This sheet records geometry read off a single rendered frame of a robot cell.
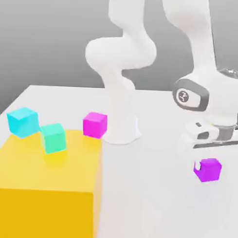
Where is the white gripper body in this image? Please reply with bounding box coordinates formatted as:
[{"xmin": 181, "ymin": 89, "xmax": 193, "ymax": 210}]
[{"xmin": 191, "ymin": 138, "xmax": 238, "ymax": 159}]

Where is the small magenta cube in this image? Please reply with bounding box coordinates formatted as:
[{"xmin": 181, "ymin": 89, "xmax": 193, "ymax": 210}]
[{"xmin": 82, "ymin": 111, "xmax": 109, "ymax": 140}]

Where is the small purple cube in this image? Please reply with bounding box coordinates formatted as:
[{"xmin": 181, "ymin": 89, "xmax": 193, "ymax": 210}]
[{"xmin": 193, "ymin": 157, "xmax": 223, "ymax": 184}]

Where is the small mint green cube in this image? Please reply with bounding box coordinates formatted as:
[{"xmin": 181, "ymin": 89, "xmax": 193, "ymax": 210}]
[{"xmin": 38, "ymin": 122, "xmax": 68, "ymax": 155}]

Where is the small cyan cube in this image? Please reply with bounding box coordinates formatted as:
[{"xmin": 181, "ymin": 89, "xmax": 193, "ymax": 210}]
[{"xmin": 5, "ymin": 106, "xmax": 42, "ymax": 140}]

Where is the large yellow box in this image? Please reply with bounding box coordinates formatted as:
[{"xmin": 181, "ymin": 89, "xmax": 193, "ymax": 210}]
[{"xmin": 0, "ymin": 126, "xmax": 105, "ymax": 238}]

